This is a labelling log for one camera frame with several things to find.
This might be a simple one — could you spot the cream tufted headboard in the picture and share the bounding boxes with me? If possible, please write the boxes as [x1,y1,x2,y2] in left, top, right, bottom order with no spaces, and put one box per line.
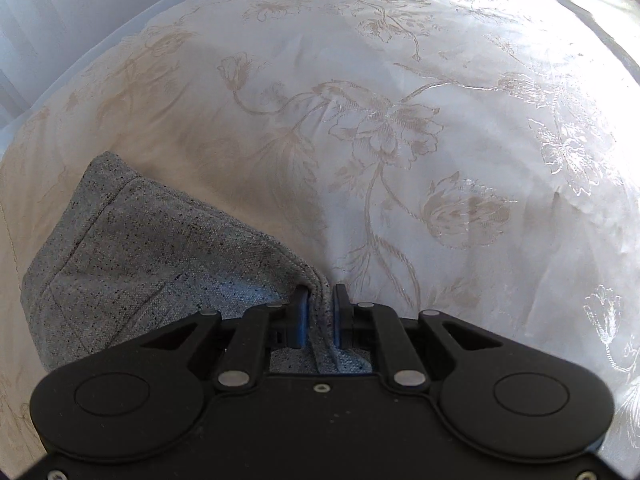
[582,0,640,68]

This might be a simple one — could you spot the grey speckled pants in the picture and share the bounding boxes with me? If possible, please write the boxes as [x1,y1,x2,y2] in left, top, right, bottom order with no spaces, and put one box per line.
[21,151,374,376]

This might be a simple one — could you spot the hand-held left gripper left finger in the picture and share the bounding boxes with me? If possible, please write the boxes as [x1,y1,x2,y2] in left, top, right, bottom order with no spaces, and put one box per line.
[139,285,308,392]

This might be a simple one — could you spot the cream floral bedspread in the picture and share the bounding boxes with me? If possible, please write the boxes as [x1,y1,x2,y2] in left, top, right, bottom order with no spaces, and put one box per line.
[0,0,640,463]

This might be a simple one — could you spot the white sheer curtain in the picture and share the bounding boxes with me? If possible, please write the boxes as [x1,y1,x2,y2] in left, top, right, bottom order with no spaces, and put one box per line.
[0,0,251,128]

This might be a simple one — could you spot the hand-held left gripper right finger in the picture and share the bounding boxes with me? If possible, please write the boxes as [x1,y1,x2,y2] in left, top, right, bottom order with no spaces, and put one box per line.
[333,283,503,391]

